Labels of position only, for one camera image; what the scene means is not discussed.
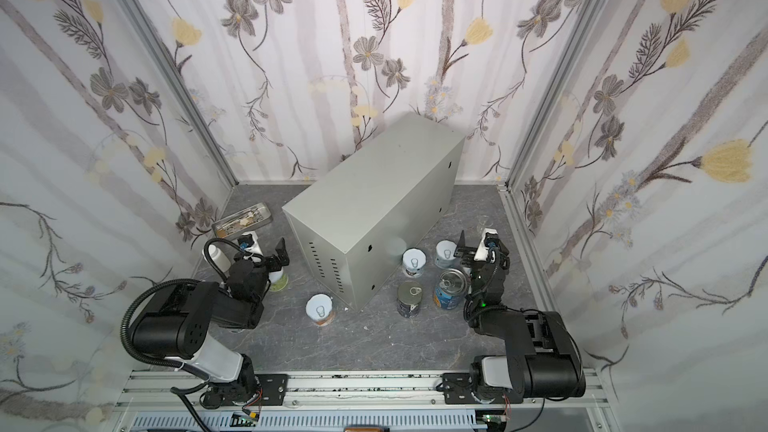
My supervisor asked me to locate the white plastic bottle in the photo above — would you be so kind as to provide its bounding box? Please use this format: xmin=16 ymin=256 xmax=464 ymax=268
xmin=208 ymin=244 xmax=231 ymax=272

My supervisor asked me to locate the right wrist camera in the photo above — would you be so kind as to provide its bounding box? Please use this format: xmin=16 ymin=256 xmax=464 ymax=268
xmin=474 ymin=228 xmax=499 ymax=262

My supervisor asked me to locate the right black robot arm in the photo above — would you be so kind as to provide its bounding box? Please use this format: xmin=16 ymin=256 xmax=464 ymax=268
xmin=436 ymin=228 xmax=587 ymax=405

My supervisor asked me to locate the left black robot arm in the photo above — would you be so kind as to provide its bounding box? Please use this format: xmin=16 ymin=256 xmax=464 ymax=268
xmin=119 ymin=232 xmax=290 ymax=411

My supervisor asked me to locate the metal tray with contents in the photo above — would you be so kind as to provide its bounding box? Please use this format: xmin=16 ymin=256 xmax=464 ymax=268
xmin=212 ymin=202 xmax=273 ymax=239

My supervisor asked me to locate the grey metal cabinet box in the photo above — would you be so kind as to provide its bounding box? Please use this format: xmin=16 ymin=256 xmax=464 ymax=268
xmin=283 ymin=114 xmax=465 ymax=310

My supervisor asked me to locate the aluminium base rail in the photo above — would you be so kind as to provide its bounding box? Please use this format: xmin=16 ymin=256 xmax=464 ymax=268
xmin=105 ymin=369 xmax=621 ymax=431

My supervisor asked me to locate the orange can white lid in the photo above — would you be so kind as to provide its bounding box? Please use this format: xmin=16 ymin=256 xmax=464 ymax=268
xmin=305 ymin=294 xmax=335 ymax=326

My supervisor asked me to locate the green can white lid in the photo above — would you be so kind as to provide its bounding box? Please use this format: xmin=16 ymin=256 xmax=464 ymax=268
xmin=268 ymin=270 xmax=288 ymax=292

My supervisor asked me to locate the light teal can white lid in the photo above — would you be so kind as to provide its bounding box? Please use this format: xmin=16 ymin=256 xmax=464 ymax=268
xmin=434 ymin=240 xmax=457 ymax=269

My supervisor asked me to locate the blue soup can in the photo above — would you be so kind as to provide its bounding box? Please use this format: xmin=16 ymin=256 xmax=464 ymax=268
xmin=433 ymin=269 xmax=469 ymax=310

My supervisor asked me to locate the dark navy food can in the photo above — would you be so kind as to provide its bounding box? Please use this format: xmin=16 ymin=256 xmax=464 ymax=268
xmin=397 ymin=280 xmax=423 ymax=318

